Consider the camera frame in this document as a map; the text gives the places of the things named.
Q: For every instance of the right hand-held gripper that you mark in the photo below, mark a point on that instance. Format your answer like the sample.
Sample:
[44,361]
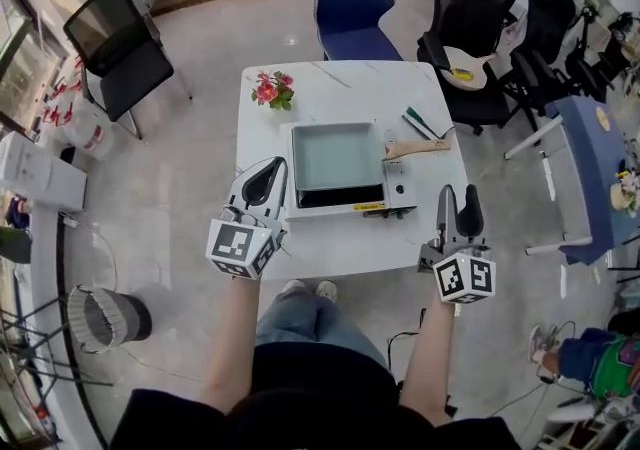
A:
[462,278]

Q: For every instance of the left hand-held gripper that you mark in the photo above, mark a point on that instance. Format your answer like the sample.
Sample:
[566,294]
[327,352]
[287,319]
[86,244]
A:
[235,245]

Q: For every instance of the person's left forearm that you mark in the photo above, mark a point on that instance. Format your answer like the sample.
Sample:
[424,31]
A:
[230,343]

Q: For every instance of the person's right forearm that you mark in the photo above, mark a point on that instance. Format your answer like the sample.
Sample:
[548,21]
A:
[427,363]

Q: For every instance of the green notebook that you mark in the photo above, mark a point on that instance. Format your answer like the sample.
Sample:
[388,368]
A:
[420,122]

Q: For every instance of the red flower bouquet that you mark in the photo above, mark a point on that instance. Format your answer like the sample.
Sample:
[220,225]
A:
[272,90]

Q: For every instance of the person's left shoe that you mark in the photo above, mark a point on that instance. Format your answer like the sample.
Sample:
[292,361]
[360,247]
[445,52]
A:
[294,287]

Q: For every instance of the person's shoe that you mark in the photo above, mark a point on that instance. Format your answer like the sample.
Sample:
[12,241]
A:
[327,289]
[294,287]

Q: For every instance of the white marble table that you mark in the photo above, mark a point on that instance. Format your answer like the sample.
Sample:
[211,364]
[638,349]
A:
[350,248]

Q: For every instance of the person's right shoe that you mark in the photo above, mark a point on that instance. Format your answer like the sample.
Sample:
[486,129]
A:
[327,289]

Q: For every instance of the table with blue cloth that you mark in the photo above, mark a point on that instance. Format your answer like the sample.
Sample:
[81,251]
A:
[595,178]

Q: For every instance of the pale flower vase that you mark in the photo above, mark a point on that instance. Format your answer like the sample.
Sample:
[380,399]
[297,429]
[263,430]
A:
[625,193]

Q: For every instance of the wooden stand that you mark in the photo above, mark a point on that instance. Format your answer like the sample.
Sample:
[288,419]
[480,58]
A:
[603,118]

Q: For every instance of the black mesh visitor chair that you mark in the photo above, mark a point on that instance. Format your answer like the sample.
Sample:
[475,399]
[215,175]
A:
[130,68]

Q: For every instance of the white red-printed plastic bags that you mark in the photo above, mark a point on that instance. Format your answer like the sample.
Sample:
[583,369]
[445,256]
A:
[85,128]

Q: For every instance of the blue chair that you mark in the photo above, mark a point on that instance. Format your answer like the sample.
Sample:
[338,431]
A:
[355,23]

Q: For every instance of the black mesh office chair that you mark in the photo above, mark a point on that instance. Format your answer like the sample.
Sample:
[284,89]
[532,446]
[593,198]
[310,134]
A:
[547,33]
[472,3]

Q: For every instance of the grey waste bin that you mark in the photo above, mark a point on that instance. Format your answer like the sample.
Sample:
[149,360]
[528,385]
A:
[100,318]

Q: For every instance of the person's black shirt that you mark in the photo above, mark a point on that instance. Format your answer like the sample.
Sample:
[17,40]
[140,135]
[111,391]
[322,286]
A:
[320,403]

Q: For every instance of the white box appliance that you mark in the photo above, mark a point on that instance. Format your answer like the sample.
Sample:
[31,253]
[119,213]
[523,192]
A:
[40,173]

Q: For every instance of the black metal rack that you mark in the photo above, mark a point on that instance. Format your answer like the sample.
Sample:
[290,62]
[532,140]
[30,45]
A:
[35,353]

